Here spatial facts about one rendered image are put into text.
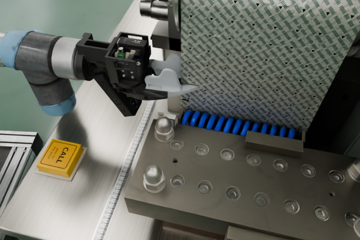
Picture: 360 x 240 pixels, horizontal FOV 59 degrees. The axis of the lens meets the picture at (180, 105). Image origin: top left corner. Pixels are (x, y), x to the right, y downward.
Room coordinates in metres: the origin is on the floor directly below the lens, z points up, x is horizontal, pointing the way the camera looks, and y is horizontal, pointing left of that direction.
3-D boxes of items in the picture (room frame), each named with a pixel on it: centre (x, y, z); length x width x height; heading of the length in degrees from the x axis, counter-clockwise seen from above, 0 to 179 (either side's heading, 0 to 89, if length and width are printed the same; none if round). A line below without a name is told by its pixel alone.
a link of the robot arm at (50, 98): (0.47, 0.28, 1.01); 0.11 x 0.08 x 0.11; 28
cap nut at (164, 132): (0.33, 0.03, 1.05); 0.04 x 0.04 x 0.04
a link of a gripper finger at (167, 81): (0.38, 0.02, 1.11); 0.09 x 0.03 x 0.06; 75
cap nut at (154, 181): (0.23, 0.04, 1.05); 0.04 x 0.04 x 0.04
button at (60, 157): (0.35, 0.25, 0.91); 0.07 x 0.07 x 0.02; 77
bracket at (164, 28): (0.50, 0.02, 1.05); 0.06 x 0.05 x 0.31; 77
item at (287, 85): (0.37, -0.12, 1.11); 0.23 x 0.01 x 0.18; 77
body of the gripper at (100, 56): (0.42, 0.11, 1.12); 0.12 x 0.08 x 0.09; 76
